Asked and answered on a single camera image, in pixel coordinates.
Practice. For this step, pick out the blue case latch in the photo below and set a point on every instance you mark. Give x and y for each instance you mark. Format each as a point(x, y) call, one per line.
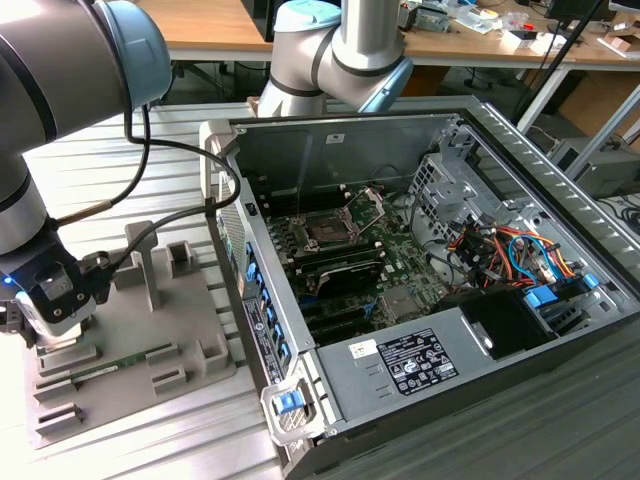
point(286, 403)

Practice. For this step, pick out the grey computer box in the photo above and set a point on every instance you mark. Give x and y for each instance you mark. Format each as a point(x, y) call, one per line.
point(610, 170)

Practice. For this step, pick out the silver desk device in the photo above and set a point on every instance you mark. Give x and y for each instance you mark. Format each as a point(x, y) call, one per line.
point(431, 20)

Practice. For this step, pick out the blue disk carrier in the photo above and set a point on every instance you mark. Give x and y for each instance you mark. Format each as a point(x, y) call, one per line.
point(540, 297)

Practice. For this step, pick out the perforated metal drive bracket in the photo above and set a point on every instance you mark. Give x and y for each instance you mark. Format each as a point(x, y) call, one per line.
point(440, 200)

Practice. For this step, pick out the open grey PC case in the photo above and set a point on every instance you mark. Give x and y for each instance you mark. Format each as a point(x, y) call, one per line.
point(280, 150)

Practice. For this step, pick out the green RAM stick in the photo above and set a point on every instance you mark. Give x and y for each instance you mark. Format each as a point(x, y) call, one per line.
point(110, 367)

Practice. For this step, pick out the wooden desk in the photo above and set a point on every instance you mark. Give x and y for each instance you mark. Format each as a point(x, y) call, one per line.
point(215, 25)
point(475, 45)

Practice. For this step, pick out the red and black small box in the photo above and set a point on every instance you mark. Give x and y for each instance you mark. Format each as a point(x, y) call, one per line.
point(524, 35)

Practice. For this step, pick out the grey power supply unit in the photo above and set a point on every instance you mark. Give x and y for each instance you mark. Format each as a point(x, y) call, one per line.
point(350, 380)

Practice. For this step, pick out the black drive cage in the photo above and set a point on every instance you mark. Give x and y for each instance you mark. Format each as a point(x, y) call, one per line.
point(500, 320)

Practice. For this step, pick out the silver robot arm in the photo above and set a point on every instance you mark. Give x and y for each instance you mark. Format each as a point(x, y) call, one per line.
point(50, 75)

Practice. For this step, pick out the green motherboard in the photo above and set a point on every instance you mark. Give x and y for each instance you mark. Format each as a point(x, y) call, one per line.
point(410, 260)

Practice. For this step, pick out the black slanted pole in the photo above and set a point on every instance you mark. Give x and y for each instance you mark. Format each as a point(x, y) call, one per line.
point(559, 60)

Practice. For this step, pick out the brown cardboard box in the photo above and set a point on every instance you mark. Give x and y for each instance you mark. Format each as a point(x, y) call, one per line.
point(595, 95)

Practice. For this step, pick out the black expansion slot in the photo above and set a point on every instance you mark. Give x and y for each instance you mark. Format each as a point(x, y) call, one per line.
point(335, 310)
point(345, 327)

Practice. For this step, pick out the black RAM slot bank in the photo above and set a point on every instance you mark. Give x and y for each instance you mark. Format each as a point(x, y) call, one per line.
point(340, 252)

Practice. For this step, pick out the CPU socket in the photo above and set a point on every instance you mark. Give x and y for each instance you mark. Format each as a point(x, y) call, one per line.
point(327, 231)

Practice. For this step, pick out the small cardboard piece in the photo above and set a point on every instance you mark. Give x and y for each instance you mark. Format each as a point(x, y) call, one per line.
point(617, 45)

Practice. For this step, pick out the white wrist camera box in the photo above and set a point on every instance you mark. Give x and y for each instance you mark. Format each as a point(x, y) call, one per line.
point(60, 327)

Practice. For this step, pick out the aluminium frame leg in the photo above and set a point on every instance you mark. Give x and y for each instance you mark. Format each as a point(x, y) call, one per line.
point(607, 130)

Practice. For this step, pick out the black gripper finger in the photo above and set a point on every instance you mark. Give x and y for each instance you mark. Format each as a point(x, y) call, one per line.
point(12, 322)

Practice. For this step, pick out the black cooler shroud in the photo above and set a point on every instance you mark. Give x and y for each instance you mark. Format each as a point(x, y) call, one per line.
point(350, 280)

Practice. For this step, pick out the thin locking lever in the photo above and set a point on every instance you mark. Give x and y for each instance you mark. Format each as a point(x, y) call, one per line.
point(298, 205)

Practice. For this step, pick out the grey parts rack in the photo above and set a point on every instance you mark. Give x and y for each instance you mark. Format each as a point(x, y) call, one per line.
point(125, 325)

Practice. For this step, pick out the silver chipset heatsink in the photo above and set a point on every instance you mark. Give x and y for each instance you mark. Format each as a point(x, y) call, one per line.
point(405, 302)

